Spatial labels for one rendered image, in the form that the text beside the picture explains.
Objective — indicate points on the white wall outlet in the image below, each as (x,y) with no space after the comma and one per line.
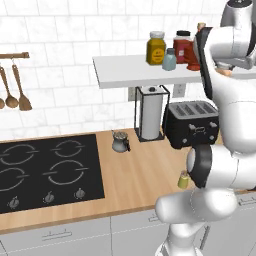
(131,94)
(179,90)

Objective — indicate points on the bottle with tan cork top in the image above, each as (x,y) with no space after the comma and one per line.
(201,26)

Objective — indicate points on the red jar with black lid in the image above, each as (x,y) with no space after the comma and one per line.
(181,45)

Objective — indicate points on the white wall shelf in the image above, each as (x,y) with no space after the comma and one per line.
(133,71)

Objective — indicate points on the wooden spatula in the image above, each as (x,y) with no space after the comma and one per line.
(24,101)

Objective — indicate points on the wooden ladle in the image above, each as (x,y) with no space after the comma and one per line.
(1,103)

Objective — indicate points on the yellow jar with white lid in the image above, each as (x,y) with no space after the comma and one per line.
(156,48)

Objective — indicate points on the small pale blue bottle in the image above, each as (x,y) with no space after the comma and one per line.
(169,61)

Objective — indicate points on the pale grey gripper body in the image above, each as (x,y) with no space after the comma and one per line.
(238,62)

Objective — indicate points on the black hob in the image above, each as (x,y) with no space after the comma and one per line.
(50,166)

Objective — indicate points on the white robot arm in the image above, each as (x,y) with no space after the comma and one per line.
(233,120)

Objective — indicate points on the grey cabinet door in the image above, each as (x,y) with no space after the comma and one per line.
(140,243)
(233,236)

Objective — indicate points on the silver shaker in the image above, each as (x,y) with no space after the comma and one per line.
(120,142)

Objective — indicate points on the white paper towel roll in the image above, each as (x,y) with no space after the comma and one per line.
(151,113)

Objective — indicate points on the wooden wall rail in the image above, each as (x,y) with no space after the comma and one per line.
(15,55)

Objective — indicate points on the yellow-green condiment bottle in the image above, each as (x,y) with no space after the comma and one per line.
(183,181)

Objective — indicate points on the grey hob knob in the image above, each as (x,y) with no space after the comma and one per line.
(13,202)
(49,197)
(79,193)

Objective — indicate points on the black four-slot toaster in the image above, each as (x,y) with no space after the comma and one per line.
(190,128)

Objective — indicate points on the small orange object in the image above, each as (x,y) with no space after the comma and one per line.
(224,72)

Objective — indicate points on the wide grey drawer front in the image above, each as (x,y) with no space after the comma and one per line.
(86,230)

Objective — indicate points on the red squeeze bottle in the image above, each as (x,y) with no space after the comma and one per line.
(192,58)

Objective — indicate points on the wooden spoon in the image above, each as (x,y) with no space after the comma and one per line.
(11,100)

